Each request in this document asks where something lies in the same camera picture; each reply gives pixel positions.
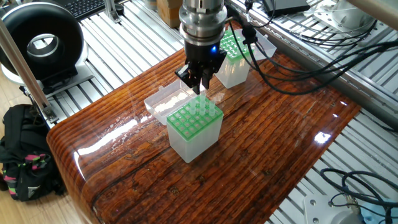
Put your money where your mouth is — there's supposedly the black backpack pink trim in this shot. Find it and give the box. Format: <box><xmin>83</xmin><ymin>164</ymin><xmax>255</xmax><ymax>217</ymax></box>
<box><xmin>0</xmin><ymin>103</ymin><xmax>68</xmax><ymax>202</ymax></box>

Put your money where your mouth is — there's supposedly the glossy wooden board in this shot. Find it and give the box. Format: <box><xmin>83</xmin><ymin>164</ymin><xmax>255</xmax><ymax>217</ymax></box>
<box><xmin>47</xmin><ymin>19</ymin><xmax>363</xmax><ymax>224</ymax></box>

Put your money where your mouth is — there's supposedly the translucent tip box green rack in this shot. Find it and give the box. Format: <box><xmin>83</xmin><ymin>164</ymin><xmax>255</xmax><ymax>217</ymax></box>
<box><xmin>166</xmin><ymin>93</ymin><xmax>223</xmax><ymax>162</ymax></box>
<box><xmin>215</xmin><ymin>30</ymin><xmax>256</xmax><ymax>89</ymax></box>

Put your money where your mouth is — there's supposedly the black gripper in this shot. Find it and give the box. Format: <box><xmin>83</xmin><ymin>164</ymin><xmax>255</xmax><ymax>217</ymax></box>
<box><xmin>176</xmin><ymin>41</ymin><xmax>227</xmax><ymax>95</ymax></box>

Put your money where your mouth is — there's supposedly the black looped cable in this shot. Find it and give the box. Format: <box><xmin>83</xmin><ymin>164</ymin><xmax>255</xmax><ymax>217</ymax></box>
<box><xmin>318</xmin><ymin>167</ymin><xmax>398</xmax><ymax>212</ymax></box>

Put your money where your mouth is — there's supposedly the slim aluminium post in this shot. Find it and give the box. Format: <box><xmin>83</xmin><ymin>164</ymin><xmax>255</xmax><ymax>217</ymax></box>
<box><xmin>0</xmin><ymin>25</ymin><xmax>58</xmax><ymax>124</ymax></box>

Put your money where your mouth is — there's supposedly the clear hinged box lid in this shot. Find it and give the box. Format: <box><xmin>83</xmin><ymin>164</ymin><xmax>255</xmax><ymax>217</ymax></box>
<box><xmin>243</xmin><ymin>27</ymin><xmax>278</xmax><ymax>61</ymax></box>
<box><xmin>144</xmin><ymin>84</ymin><xmax>195</xmax><ymax>124</ymax></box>

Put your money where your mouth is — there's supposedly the black round fan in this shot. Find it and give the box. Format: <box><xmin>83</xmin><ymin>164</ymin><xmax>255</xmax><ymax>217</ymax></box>
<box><xmin>0</xmin><ymin>3</ymin><xmax>85</xmax><ymax>95</ymax></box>

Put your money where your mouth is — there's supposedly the black keyboard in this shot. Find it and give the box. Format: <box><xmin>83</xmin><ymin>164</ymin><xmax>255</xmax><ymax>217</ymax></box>
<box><xmin>62</xmin><ymin>0</ymin><xmax>108</xmax><ymax>19</ymax></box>

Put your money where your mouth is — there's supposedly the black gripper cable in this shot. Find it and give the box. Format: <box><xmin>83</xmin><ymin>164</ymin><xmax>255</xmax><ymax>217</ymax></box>
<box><xmin>227</xmin><ymin>12</ymin><xmax>398</xmax><ymax>95</ymax></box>

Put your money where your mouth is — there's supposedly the brown cardboard box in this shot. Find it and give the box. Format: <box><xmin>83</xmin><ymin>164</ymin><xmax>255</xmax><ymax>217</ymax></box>
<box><xmin>155</xmin><ymin>0</ymin><xmax>183</xmax><ymax>29</ymax></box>

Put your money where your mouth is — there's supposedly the black power adapter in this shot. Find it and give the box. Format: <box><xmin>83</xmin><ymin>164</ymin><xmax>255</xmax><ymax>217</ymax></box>
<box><xmin>264</xmin><ymin>0</ymin><xmax>312</xmax><ymax>16</ymax></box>

